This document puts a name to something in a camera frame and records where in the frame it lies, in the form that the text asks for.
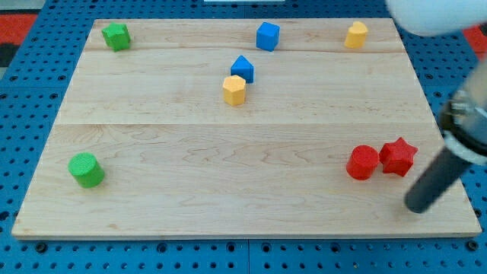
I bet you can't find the blue cube block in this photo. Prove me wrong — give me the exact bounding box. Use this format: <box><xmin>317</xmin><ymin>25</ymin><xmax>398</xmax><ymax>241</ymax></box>
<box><xmin>256</xmin><ymin>22</ymin><xmax>280</xmax><ymax>52</ymax></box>

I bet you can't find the yellow heart block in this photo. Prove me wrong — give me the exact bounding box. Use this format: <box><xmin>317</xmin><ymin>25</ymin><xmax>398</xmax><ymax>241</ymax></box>
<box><xmin>344</xmin><ymin>21</ymin><xmax>368</xmax><ymax>49</ymax></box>

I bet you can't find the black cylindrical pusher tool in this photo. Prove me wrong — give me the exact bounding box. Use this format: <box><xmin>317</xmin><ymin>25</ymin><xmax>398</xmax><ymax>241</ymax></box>
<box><xmin>404</xmin><ymin>146</ymin><xmax>472</xmax><ymax>214</ymax></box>

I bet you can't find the red cylinder block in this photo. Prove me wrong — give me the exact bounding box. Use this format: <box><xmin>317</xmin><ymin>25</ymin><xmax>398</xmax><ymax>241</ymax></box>
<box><xmin>345</xmin><ymin>145</ymin><xmax>380</xmax><ymax>180</ymax></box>

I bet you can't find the wooden board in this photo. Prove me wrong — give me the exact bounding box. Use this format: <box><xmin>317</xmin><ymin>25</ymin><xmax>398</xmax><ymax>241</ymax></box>
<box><xmin>11</xmin><ymin>18</ymin><xmax>482</xmax><ymax>241</ymax></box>

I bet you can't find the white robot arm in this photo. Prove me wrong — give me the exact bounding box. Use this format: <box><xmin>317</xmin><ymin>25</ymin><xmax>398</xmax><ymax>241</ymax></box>
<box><xmin>387</xmin><ymin>0</ymin><xmax>486</xmax><ymax>165</ymax></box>

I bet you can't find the green cylinder block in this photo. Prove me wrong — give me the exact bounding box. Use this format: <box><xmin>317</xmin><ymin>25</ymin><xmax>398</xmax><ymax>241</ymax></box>
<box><xmin>68</xmin><ymin>152</ymin><xmax>105</xmax><ymax>188</ymax></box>

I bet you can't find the green star block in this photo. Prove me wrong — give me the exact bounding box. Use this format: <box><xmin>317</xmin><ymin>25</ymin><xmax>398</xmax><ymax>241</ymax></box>
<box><xmin>102</xmin><ymin>22</ymin><xmax>131</xmax><ymax>52</ymax></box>

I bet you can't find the red star block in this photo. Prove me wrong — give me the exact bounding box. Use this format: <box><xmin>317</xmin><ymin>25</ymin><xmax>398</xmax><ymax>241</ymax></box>
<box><xmin>379</xmin><ymin>137</ymin><xmax>418</xmax><ymax>177</ymax></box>

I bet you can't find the yellow hexagon block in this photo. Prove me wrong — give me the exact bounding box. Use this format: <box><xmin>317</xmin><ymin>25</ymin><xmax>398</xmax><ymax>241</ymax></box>
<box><xmin>222</xmin><ymin>75</ymin><xmax>247</xmax><ymax>106</ymax></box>

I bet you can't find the blue triangle block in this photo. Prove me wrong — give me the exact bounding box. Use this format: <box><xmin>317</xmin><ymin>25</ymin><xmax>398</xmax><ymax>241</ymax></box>
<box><xmin>230</xmin><ymin>55</ymin><xmax>254</xmax><ymax>84</ymax></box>

